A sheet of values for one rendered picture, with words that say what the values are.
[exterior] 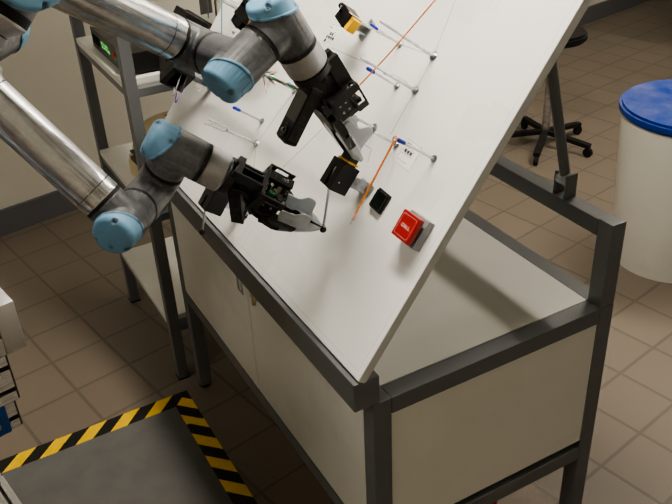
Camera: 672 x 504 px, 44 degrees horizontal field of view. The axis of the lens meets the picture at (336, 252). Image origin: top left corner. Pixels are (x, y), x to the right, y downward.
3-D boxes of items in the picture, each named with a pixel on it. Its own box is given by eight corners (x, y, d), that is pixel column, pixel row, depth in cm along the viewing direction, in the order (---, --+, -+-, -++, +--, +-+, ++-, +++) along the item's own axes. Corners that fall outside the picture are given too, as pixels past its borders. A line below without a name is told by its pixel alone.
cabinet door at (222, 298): (258, 389, 216) (242, 263, 195) (185, 291, 257) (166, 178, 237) (265, 387, 217) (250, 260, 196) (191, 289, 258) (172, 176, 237)
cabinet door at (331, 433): (364, 537, 174) (358, 395, 153) (256, 391, 215) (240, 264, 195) (374, 531, 175) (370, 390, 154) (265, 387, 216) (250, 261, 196)
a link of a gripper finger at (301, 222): (328, 232, 153) (285, 210, 150) (313, 243, 157) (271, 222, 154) (332, 218, 154) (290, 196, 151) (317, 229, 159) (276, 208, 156)
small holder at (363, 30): (363, 5, 177) (338, -11, 172) (377, 27, 171) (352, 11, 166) (349, 22, 179) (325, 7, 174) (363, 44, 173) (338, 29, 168)
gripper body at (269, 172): (289, 210, 148) (229, 179, 144) (268, 227, 155) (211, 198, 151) (299, 176, 152) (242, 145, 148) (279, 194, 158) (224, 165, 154)
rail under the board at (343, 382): (354, 413, 149) (353, 386, 145) (148, 175, 238) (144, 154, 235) (380, 402, 151) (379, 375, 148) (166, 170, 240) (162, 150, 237)
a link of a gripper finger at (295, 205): (332, 218, 154) (290, 196, 151) (317, 229, 159) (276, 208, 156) (336, 205, 156) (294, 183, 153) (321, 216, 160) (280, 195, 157)
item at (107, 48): (125, 78, 233) (121, 55, 229) (92, 47, 259) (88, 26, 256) (232, 56, 246) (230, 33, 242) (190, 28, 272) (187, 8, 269)
